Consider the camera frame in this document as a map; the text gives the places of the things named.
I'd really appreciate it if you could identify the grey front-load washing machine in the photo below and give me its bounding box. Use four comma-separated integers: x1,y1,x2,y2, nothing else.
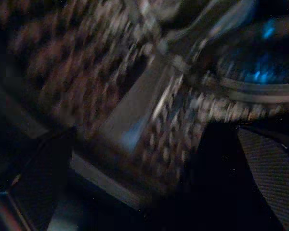
0,0,289,231

